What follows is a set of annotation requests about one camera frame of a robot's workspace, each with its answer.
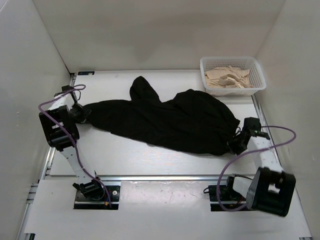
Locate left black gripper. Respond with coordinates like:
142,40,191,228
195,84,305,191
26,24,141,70
70,103,93,124

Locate black trousers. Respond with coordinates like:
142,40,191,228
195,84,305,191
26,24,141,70
83,76,240,156

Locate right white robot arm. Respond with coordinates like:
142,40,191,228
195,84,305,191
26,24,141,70
224,117,296,217

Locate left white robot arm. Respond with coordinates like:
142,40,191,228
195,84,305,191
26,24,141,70
38,84,106,201

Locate beige trousers in basket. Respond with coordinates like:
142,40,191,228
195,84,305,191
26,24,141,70
204,66,254,89

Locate dark label sticker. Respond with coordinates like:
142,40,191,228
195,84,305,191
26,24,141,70
77,71,95,76

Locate white plastic basket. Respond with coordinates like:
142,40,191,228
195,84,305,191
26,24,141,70
200,56,267,96

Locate aluminium left rail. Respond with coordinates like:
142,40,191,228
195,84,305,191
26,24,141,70
41,73,77,180

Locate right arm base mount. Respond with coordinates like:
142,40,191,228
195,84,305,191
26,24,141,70
203,174,256,212

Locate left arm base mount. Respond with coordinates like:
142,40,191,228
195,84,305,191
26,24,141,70
72,180,121,210

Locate aluminium front rail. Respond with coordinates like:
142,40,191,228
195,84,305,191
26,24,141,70
101,175,219,182

